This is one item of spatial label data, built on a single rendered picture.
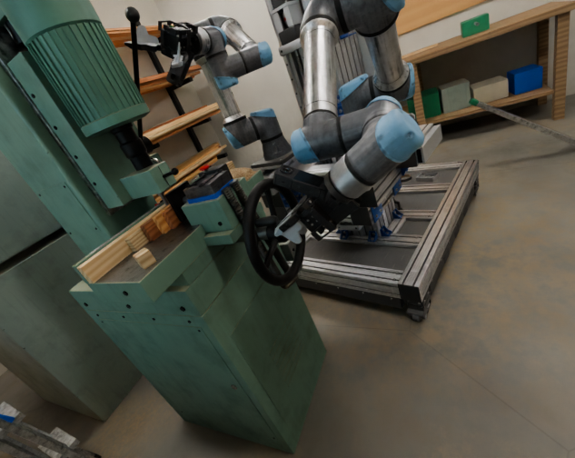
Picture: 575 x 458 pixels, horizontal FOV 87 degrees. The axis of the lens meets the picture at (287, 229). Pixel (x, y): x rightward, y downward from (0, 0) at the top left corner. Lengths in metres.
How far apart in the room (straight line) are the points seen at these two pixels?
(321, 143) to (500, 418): 1.06
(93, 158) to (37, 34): 0.29
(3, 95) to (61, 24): 0.27
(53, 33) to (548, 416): 1.67
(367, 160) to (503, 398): 1.05
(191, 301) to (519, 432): 1.06
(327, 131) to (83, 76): 0.57
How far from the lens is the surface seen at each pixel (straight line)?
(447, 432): 1.30
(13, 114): 1.10
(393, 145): 0.50
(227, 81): 1.19
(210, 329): 0.88
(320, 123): 0.64
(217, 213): 0.79
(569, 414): 1.38
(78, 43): 0.92
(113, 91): 0.90
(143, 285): 0.73
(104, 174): 1.01
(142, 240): 0.92
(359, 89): 1.23
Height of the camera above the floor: 1.17
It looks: 26 degrees down
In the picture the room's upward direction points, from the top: 23 degrees counter-clockwise
